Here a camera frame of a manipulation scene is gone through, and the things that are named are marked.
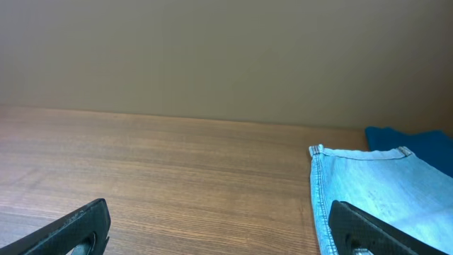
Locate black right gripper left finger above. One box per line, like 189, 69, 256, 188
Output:
1, 198, 111, 255

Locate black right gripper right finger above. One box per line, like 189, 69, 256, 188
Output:
328, 200, 449, 255

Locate light blue denim shorts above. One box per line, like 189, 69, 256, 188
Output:
309, 144, 452, 254

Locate dark blue shirt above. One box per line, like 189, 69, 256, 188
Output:
365, 127, 452, 177

